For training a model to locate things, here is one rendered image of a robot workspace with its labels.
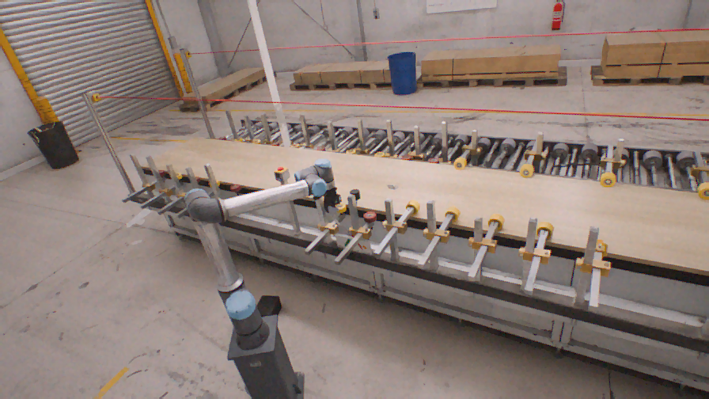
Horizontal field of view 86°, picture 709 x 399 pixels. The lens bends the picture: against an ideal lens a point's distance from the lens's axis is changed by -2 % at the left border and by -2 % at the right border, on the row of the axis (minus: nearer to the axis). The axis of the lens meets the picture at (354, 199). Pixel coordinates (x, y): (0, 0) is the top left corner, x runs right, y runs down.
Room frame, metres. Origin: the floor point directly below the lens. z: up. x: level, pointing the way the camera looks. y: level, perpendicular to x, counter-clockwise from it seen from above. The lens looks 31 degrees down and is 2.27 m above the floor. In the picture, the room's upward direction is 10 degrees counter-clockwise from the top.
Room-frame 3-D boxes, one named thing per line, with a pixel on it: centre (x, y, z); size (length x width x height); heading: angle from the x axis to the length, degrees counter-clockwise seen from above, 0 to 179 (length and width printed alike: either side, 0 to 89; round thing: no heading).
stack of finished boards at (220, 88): (10.03, 2.60, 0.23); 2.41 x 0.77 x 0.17; 152
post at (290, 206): (2.31, 0.44, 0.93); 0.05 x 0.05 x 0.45; 55
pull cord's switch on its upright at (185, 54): (4.39, 1.48, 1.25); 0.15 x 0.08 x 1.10; 55
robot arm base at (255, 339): (1.54, 0.68, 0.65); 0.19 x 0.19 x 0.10
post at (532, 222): (1.44, -0.80, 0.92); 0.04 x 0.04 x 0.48; 55
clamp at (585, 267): (1.28, -1.02, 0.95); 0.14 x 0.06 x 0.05; 55
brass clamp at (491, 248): (1.57, -0.61, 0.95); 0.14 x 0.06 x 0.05; 55
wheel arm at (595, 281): (1.20, -0.99, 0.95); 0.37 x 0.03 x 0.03; 145
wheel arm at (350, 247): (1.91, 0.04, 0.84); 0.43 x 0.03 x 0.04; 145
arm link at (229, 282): (1.71, 0.76, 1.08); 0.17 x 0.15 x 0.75; 26
